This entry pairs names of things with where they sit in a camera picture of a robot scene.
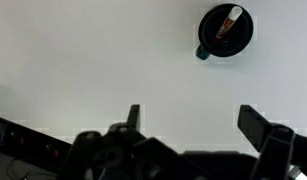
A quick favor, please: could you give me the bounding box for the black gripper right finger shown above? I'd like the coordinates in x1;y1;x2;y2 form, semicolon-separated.
237;105;307;180

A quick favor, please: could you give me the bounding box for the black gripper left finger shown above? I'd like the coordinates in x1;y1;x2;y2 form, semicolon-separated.
57;104;180;180

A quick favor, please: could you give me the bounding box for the dark blue ceramic mug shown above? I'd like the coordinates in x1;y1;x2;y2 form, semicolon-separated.
195;3;254;60

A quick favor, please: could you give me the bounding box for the black base plate with clamps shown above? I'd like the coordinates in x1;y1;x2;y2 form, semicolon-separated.
0;117;70;180

